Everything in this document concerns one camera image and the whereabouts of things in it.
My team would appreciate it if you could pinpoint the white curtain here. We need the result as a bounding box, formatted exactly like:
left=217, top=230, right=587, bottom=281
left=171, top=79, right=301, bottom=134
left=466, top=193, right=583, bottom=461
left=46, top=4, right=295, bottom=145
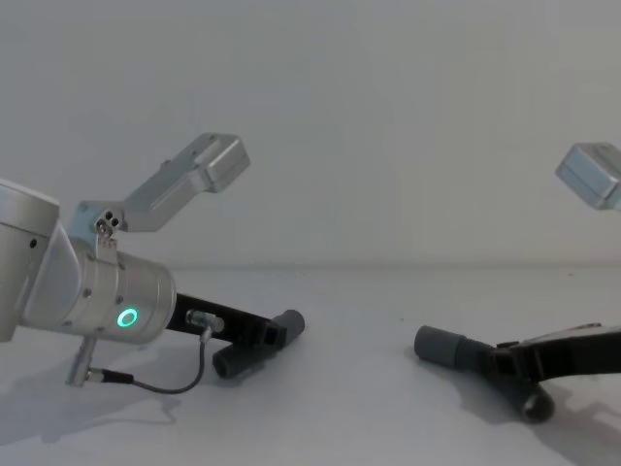
left=0, top=0, right=621, bottom=271

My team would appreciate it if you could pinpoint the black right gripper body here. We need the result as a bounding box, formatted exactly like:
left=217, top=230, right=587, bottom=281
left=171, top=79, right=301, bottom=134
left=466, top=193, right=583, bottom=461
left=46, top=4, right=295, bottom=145
left=529, top=323, right=621, bottom=385

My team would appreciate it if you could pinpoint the white table cloth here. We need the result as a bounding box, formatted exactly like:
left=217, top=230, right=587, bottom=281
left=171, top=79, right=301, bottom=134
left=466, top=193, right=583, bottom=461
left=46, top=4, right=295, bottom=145
left=0, top=263, right=621, bottom=466

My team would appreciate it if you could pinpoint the thin dark gripper cable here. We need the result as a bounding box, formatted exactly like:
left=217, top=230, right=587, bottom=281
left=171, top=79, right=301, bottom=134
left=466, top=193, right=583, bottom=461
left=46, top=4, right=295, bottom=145
left=84, top=310, right=226, bottom=394

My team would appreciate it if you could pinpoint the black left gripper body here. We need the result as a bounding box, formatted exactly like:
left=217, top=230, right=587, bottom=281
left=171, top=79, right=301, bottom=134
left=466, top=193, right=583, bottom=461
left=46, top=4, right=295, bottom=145
left=166, top=292, right=272, bottom=350

